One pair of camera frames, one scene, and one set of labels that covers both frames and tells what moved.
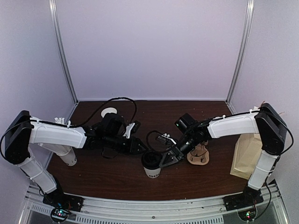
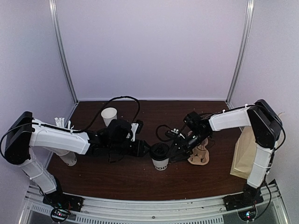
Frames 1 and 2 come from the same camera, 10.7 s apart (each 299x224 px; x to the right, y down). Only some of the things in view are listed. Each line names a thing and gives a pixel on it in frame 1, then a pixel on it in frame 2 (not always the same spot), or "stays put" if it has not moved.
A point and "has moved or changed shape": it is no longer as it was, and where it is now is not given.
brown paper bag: [248, 147] stays put
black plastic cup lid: [151, 160] has moved or changed shape
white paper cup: [108, 110] stays put
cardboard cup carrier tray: [199, 155] stays put
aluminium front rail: [195, 211] stays put
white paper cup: [152, 173] has moved or changed shape
